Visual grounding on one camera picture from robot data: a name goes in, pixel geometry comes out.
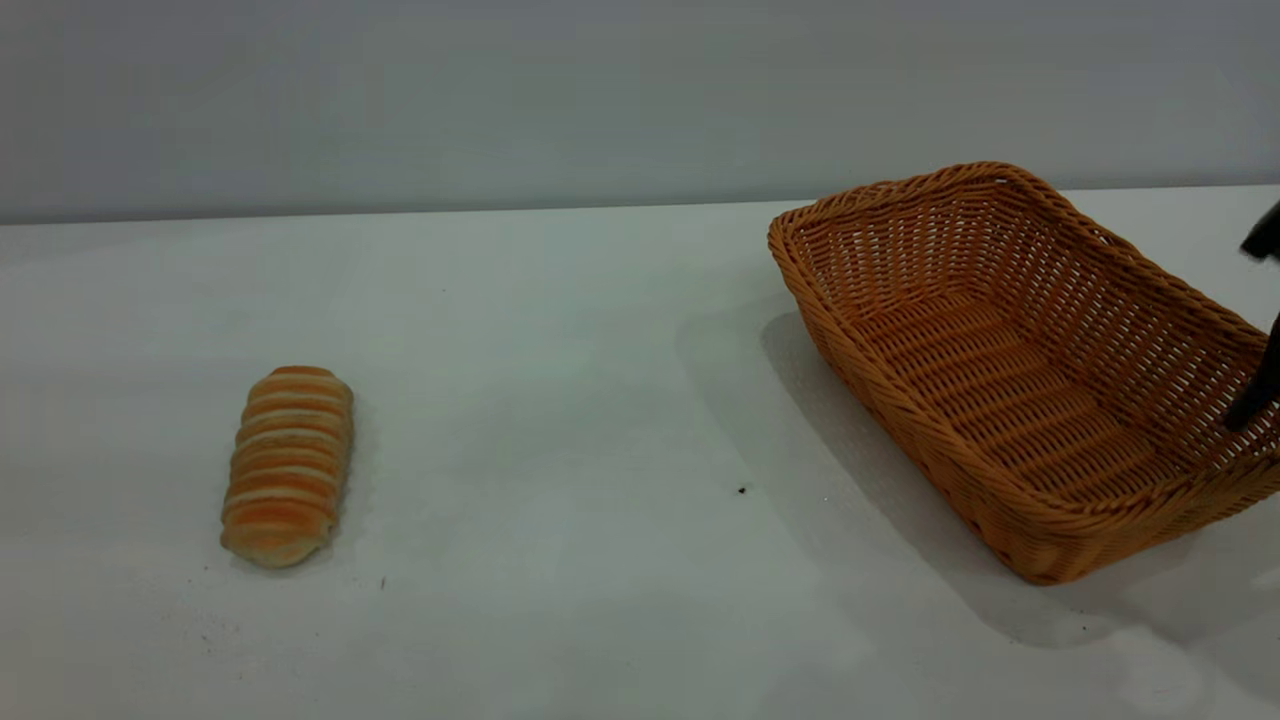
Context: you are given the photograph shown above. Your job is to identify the striped orange bread roll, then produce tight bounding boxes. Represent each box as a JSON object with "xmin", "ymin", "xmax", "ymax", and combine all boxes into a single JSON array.
[{"xmin": 220, "ymin": 365, "xmax": 355, "ymax": 570}]

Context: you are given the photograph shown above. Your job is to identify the orange woven wicker basket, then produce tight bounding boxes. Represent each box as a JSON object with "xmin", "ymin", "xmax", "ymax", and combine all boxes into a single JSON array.
[{"xmin": 767, "ymin": 161, "xmax": 1280, "ymax": 586}]

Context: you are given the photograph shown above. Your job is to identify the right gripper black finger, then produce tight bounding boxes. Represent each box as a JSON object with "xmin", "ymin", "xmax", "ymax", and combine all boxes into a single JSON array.
[
  {"xmin": 1227, "ymin": 314, "xmax": 1280, "ymax": 433},
  {"xmin": 1240, "ymin": 200, "xmax": 1280, "ymax": 265}
]

